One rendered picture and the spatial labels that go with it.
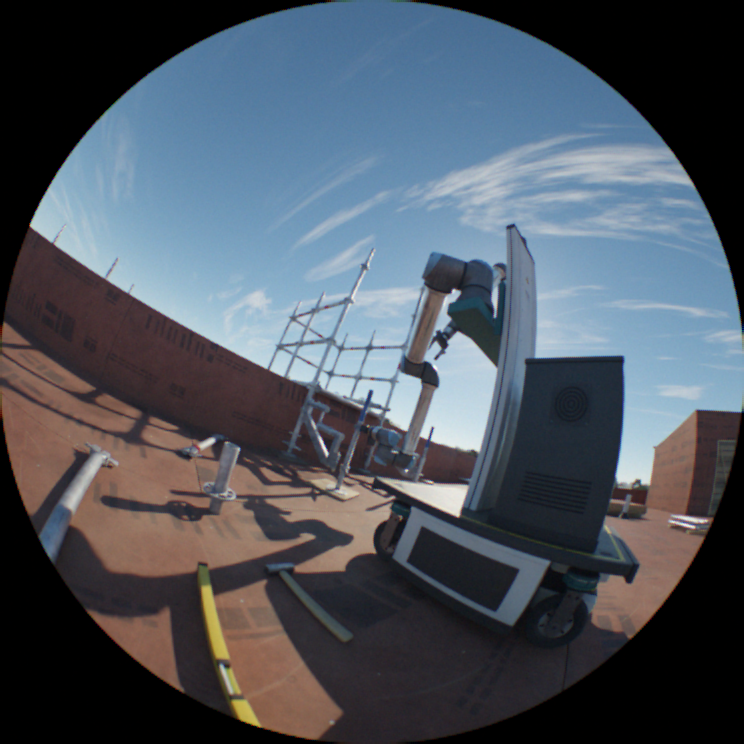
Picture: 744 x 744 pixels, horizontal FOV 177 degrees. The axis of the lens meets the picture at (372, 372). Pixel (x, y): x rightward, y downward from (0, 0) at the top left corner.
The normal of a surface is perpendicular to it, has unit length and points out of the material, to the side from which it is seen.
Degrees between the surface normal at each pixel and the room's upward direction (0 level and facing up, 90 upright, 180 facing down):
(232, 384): 90
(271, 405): 90
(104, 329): 90
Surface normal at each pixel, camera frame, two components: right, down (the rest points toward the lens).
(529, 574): -0.73, -0.40
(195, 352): 0.69, 0.05
